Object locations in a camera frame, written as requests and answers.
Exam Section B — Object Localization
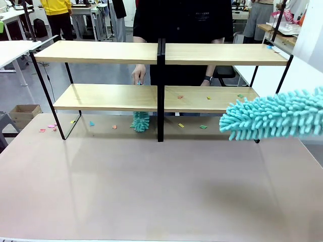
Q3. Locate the wood shelf unit black frame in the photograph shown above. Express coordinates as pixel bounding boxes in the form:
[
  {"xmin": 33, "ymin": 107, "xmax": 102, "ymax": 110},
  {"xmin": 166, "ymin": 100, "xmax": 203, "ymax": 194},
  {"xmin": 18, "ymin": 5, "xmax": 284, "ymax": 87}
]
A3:
[
  {"xmin": 157, "ymin": 37, "xmax": 295, "ymax": 144},
  {"xmin": 29, "ymin": 40, "xmax": 166, "ymax": 142}
]

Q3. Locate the large teal chenille duster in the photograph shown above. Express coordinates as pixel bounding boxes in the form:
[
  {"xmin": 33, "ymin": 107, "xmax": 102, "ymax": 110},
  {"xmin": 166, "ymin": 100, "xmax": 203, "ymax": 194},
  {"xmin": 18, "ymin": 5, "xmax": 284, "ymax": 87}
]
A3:
[{"xmin": 219, "ymin": 86, "xmax": 323, "ymax": 142}]

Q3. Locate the black backpack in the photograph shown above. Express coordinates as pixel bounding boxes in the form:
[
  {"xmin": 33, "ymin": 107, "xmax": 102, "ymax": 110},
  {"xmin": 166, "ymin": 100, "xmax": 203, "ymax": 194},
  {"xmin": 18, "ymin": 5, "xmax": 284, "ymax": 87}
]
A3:
[{"xmin": 33, "ymin": 18, "xmax": 48, "ymax": 38}]

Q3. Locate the white low table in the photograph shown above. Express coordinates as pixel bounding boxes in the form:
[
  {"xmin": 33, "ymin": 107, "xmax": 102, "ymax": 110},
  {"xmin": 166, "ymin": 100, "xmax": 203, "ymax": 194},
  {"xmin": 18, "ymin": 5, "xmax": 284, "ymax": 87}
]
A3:
[{"xmin": 233, "ymin": 65, "xmax": 258, "ymax": 87}]

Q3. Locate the person in gray trousers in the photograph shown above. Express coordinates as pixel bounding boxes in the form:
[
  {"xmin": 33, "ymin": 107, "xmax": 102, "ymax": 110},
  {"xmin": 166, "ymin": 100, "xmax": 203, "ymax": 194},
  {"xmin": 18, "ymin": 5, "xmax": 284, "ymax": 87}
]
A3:
[{"xmin": 109, "ymin": 0, "xmax": 127, "ymax": 43}]

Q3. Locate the black camera pole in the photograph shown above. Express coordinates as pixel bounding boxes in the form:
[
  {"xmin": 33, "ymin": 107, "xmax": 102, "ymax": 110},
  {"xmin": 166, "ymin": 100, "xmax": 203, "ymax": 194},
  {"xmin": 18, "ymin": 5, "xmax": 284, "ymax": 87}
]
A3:
[
  {"xmin": 21, "ymin": 0, "xmax": 38, "ymax": 42},
  {"xmin": 266, "ymin": 0, "xmax": 289, "ymax": 47}
]

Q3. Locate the pink and white bag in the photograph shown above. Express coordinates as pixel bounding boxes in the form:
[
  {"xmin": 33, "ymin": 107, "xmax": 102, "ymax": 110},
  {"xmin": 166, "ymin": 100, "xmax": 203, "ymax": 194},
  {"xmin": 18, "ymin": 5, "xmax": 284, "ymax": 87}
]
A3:
[{"xmin": 282, "ymin": 4, "xmax": 296, "ymax": 25}]

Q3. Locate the person in gray shorts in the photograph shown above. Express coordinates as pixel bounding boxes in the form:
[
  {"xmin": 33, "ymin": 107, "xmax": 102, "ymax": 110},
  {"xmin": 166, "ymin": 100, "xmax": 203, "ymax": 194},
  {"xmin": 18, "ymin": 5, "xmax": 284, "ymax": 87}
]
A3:
[{"xmin": 243, "ymin": 0, "xmax": 275, "ymax": 44}]

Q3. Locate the wooden workbench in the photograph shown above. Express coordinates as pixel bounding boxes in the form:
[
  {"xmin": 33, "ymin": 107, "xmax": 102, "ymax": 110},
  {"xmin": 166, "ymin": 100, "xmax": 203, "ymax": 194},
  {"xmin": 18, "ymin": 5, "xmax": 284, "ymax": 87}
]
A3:
[{"xmin": 257, "ymin": 23, "xmax": 299, "ymax": 46}]

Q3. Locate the cardboard box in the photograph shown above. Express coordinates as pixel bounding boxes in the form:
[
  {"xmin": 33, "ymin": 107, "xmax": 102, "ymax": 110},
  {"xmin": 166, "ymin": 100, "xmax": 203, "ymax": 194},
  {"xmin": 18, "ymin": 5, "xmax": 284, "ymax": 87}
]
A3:
[{"xmin": 9, "ymin": 104, "xmax": 42, "ymax": 130}]

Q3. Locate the gray stool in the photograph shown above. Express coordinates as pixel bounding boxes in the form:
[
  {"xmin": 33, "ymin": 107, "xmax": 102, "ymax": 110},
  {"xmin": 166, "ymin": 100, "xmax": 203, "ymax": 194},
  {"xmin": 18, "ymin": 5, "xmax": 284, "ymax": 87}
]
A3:
[{"xmin": 0, "ymin": 110, "xmax": 20, "ymax": 153}]

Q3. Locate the small teal chenille duster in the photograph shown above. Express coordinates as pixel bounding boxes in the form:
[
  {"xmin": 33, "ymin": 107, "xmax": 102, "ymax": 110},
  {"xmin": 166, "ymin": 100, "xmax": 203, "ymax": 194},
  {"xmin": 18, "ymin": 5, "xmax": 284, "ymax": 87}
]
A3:
[{"xmin": 129, "ymin": 80, "xmax": 150, "ymax": 133}]

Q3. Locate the white desk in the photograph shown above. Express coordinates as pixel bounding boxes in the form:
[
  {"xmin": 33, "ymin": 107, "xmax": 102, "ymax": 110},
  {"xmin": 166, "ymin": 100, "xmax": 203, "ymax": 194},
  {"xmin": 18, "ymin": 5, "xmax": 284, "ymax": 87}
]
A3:
[{"xmin": 70, "ymin": 4, "xmax": 107, "ymax": 41}]

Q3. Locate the black office chair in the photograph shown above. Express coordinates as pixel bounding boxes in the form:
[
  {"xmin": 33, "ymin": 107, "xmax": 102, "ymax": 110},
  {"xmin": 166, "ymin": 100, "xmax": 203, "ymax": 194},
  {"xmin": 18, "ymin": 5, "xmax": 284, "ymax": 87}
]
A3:
[{"xmin": 214, "ymin": 65, "xmax": 237, "ymax": 87}]

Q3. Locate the person's right hand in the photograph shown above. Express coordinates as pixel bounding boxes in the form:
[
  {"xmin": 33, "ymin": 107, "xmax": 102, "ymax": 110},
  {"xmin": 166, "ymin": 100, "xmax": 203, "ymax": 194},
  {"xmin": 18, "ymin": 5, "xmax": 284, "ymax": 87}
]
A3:
[{"xmin": 131, "ymin": 64, "xmax": 147, "ymax": 86}]

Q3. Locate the black floor cable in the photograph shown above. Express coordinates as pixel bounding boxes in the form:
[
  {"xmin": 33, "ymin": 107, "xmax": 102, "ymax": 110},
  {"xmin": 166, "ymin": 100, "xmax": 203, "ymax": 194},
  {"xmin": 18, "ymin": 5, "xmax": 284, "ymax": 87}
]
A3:
[{"xmin": 41, "ymin": 62, "xmax": 56, "ymax": 102}]

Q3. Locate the person in yellow shirt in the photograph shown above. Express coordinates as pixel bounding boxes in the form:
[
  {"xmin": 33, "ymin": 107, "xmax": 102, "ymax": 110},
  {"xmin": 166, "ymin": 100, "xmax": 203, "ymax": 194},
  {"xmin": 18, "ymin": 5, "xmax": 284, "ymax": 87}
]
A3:
[{"xmin": 39, "ymin": 0, "xmax": 74, "ymax": 41}]

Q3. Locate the white side table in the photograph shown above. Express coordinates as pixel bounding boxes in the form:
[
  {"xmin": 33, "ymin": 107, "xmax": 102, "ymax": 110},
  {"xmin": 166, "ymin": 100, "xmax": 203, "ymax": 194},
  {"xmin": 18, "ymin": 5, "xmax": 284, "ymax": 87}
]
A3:
[{"xmin": 0, "ymin": 40, "xmax": 42, "ymax": 88}]

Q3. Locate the person in black shirt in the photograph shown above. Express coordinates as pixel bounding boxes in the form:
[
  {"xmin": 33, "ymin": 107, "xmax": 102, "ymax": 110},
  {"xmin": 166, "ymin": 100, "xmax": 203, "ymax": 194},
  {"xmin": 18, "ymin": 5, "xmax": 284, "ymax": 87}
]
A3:
[{"xmin": 133, "ymin": 0, "xmax": 234, "ymax": 87}]

